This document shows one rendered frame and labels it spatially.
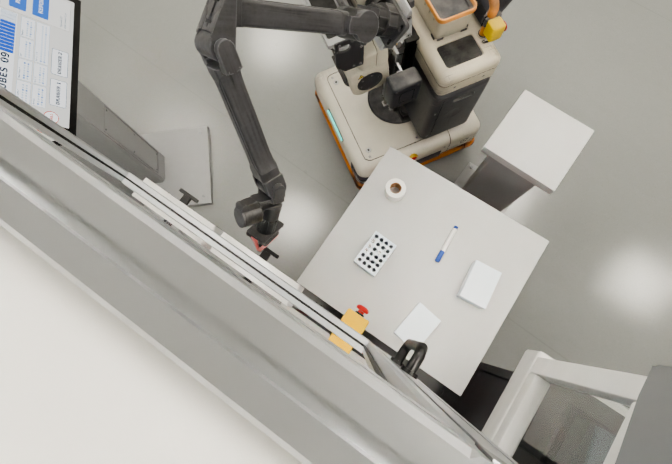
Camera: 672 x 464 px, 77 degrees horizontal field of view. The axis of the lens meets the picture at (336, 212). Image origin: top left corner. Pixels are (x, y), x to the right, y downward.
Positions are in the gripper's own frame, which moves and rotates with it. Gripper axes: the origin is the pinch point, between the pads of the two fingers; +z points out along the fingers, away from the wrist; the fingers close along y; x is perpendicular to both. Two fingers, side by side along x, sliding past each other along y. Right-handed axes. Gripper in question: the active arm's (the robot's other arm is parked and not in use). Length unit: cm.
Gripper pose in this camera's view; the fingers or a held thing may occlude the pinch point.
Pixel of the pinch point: (260, 247)
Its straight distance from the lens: 131.4
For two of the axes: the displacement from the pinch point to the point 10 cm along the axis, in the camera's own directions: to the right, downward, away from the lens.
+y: -4.8, 5.1, -7.1
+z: -2.8, 6.8, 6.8
